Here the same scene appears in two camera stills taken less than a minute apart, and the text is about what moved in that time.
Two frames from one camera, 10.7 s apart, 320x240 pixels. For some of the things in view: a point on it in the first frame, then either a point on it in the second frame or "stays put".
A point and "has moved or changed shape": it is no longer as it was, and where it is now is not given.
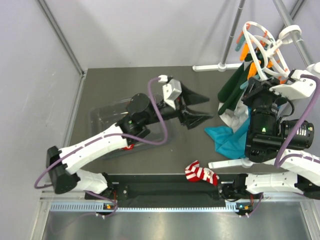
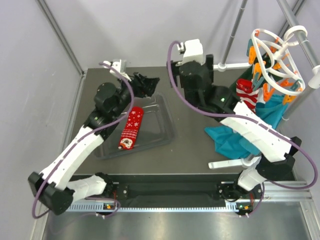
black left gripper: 186,117 → 149,85
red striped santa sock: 193,173 has moved or changed shape
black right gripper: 258,88 → 209,62
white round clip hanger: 263,49 has moved or changed shape
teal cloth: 231,144 stays put
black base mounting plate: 163,187 stays put
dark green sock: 231,93 → 247,73
